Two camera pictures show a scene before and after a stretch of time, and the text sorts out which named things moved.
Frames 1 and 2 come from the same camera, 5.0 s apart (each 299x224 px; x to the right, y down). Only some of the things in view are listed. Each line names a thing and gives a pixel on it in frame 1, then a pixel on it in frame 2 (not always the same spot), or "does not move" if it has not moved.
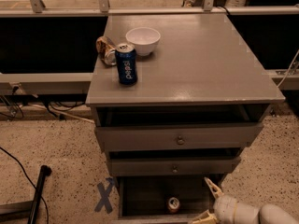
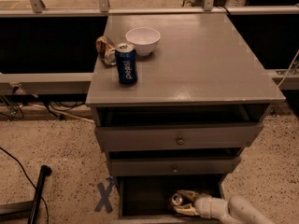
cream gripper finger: x=215 y=189 → x=189 y=193
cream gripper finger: x=207 y=217 → x=186 y=209
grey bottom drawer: x=163 y=199 does not move
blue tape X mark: x=105 y=196 does not move
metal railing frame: x=287 y=79 does not move
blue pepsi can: x=126 y=55 does not move
